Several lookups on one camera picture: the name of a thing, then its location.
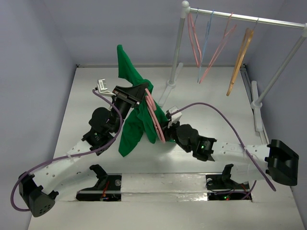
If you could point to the blue wire hanger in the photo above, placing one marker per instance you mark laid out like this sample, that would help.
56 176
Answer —
208 27

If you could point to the green t shirt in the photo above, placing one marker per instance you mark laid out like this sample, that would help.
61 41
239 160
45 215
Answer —
139 121

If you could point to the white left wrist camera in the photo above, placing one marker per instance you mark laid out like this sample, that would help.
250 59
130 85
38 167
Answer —
103 86

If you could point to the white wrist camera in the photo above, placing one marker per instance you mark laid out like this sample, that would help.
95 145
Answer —
173 114
103 86

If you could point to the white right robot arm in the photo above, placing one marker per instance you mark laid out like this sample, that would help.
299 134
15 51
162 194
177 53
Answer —
243 164

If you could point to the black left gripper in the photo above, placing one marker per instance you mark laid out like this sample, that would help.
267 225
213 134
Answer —
132 96

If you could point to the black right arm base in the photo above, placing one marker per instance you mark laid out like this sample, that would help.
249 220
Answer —
221 187

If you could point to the orange wooden hanger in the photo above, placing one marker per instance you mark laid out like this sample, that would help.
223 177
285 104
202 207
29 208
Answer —
248 36

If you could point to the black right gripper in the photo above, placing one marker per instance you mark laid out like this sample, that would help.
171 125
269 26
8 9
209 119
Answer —
169 131

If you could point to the pink hanger middle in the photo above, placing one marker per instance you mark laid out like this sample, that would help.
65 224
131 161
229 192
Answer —
226 36

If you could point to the white clothes rack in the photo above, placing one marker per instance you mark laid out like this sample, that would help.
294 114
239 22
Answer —
256 99

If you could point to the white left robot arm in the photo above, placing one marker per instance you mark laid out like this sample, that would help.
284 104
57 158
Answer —
40 186

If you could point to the pink hanger leftmost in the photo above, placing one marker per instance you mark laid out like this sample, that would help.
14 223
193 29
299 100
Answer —
194 41

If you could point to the pink plastic hanger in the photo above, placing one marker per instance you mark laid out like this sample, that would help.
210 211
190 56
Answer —
151 109

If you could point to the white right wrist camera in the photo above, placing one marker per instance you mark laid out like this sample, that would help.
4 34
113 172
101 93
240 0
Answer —
173 114

